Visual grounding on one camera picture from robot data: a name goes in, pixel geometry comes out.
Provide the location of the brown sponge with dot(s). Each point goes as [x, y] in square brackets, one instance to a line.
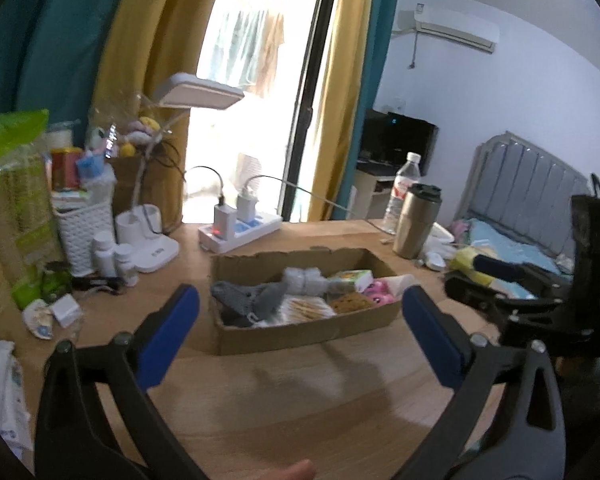
[350, 302]

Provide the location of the black plastic object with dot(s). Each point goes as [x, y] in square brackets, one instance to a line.
[97, 283]

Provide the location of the grey padded headboard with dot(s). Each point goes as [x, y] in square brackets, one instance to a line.
[525, 185]

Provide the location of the green yellow tissue pack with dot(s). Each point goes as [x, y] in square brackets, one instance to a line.
[350, 280]

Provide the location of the red can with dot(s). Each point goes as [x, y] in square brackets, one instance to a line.
[65, 167]

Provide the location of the grey plush toy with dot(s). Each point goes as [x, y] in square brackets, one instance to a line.
[305, 280]

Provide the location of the stainless steel tumbler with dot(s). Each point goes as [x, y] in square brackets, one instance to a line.
[415, 220]

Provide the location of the hanging pale green shirt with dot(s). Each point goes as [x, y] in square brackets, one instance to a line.
[235, 45]

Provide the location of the teal curtain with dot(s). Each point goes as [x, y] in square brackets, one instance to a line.
[40, 25]
[380, 35]

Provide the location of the bag of cotton swabs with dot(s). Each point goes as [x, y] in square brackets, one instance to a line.
[305, 310]

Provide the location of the crumpled white wrapper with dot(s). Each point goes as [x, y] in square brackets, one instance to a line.
[37, 317]

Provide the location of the person's left hand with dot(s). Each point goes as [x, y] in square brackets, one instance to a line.
[290, 471]

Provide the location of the hanging beige shirt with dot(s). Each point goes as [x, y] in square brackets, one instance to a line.
[272, 50]

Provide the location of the white medicine bottle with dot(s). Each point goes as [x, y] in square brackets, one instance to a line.
[125, 262]
[103, 254]

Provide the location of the yellow curtain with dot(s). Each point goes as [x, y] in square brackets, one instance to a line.
[345, 85]
[145, 35]

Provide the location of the white desk lamp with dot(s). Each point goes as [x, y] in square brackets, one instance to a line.
[200, 91]

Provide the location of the yellow packet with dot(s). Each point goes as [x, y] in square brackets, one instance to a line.
[462, 260]

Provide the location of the white charger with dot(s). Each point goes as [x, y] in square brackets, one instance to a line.
[223, 221]
[247, 206]

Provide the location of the black television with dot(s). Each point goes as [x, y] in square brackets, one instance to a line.
[400, 140]

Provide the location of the white printed plastic bag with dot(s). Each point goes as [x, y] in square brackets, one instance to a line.
[2, 385]

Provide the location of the brown cardboard box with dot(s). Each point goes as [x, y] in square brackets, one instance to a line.
[300, 337]

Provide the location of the bed with blue sheet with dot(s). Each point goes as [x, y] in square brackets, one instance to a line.
[510, 242]

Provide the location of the green paper cup package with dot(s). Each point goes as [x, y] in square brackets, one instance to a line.
[15, 200]

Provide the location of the white air conditioner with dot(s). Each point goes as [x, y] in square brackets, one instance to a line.
[450, 30]

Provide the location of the small white box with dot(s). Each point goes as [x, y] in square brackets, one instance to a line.
[66, 310]

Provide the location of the pink plush toy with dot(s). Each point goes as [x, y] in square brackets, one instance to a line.
[377, 292]

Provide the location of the white cabinet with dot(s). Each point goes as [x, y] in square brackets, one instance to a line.
[370, 192]

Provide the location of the white power strip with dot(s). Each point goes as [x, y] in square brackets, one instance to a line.
[250, 235]

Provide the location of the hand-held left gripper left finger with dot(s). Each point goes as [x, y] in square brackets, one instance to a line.
[172, 332]

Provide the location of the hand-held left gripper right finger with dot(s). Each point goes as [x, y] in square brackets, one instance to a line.
[432, 342]

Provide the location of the blue plastic packet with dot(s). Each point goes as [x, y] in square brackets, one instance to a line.
[89, 166]

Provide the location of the white woven plastic basket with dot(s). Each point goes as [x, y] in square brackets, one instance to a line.
[82, 235]

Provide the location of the plush toy bouquet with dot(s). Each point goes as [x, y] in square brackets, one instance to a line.
[142, 130]

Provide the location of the grey knitted sock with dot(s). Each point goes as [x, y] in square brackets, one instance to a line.
[270, 297]
[230, 292]

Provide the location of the clear water bottle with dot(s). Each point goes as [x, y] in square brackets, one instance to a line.
[402, 185]

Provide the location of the black door frame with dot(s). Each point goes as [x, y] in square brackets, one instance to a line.
[312, 85]

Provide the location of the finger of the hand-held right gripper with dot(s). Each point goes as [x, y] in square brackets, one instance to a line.
[502, 269]
[472, 292]

